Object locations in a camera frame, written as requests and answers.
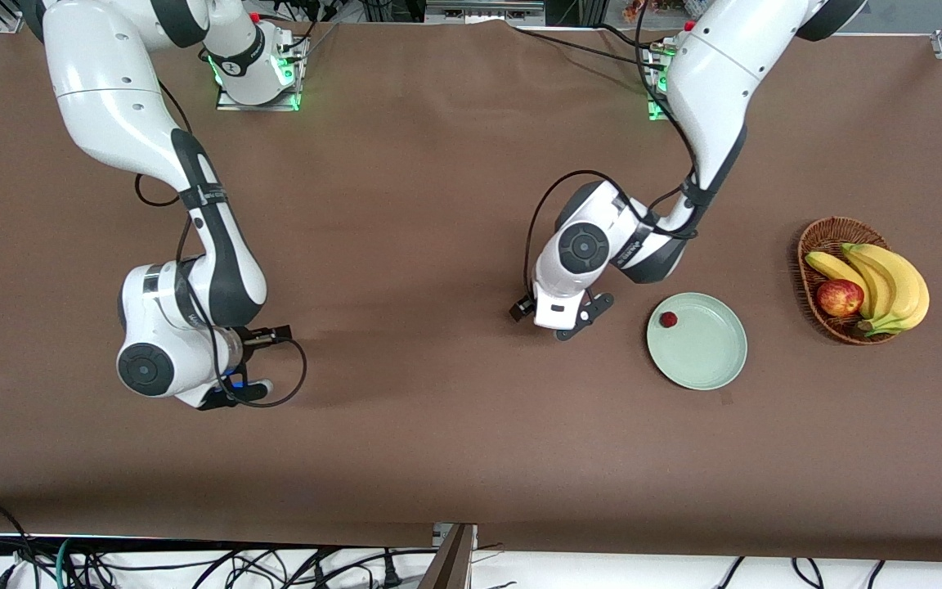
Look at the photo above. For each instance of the orange background objects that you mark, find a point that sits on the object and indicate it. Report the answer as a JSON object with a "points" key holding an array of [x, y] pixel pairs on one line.
{"points": [[643, 10]]}

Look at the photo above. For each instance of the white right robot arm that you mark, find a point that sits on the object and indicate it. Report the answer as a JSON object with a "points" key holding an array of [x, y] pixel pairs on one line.
{"points": [[103, 90]]}

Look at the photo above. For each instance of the large yellow banana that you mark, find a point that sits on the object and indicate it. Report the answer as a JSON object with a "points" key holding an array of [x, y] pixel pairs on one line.
{"points": [[912, 290]]}

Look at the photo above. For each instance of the grey metal device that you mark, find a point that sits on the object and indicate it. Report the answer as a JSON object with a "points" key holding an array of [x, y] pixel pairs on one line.
{"points": [[483, 12]]}

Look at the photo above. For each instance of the red strawberry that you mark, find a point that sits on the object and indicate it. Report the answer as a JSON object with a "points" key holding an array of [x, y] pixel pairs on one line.
{"points": [[668, 319]]}

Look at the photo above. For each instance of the small yellow banana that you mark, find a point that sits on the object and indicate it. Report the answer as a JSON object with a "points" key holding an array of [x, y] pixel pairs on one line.
{"points": [[831, 266]]}

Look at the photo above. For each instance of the red apple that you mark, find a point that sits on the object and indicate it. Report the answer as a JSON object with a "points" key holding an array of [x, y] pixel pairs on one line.
{"points": [[840, 298]]}

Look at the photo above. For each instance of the brown wicker basket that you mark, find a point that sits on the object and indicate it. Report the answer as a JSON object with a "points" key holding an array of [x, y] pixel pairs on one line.
{"points": [[827, 233]]}

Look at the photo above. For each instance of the light green round plate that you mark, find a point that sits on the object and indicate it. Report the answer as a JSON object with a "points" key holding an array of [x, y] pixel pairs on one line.
{"points": [[704, 348]]}

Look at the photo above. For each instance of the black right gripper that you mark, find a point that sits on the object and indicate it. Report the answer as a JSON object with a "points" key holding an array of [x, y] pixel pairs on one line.
{"points": [[259, 335]]}

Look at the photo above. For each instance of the aluminium profile beam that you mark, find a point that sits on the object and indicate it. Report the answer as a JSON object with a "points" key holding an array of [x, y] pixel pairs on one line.
{"points": [[450, 564]]}

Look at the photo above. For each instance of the brown table cover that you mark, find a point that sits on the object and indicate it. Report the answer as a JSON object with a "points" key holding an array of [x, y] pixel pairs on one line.
{"points": [[471, 425]]}

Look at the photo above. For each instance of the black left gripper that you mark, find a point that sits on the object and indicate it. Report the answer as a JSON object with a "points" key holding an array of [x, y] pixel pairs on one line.
{"points": [[522, 307]]}

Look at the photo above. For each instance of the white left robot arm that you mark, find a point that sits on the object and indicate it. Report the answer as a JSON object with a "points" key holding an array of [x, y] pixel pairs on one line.
{"points": [[708, 74]]}

